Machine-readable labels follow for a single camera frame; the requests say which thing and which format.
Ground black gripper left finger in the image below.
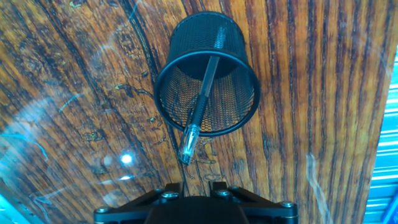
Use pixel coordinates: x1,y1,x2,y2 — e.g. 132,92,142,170
93,182,186,224

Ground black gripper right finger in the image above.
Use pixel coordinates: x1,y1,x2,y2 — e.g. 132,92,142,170
208,181,299,224

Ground clear black gel pen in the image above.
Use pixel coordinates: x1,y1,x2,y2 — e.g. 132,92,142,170
177,26,227,166

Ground black mesh pen holder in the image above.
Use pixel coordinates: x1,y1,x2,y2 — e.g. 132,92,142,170
153,11,261,138

